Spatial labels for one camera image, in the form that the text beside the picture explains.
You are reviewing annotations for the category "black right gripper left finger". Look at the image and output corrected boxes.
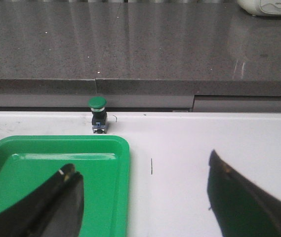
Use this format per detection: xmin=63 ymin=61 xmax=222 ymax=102
xmin=0 ymin=163 xmax=84 ymax=237

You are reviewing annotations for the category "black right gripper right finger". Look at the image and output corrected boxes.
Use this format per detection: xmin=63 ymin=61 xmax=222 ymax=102
xmin=207 ymin=151 xmax=281 ymax=237

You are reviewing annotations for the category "green mushroom push button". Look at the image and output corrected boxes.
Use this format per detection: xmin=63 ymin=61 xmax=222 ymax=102
xmin=88 ymin=96 xmax=109 ymax=134

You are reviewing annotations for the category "green plastic tray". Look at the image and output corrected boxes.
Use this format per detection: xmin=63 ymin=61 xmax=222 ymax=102
xmin=0 ymin=135 xmax=130 ymax=237

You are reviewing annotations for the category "grey stone counter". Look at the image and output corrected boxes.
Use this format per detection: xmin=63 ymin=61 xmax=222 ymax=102
xmin=0 ymin=1 xmax=281 ymax=113

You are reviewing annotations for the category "white appliance on counter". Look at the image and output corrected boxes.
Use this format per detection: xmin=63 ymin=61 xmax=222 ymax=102
xmin=237 ymin=0 xmax=281 ymax=16

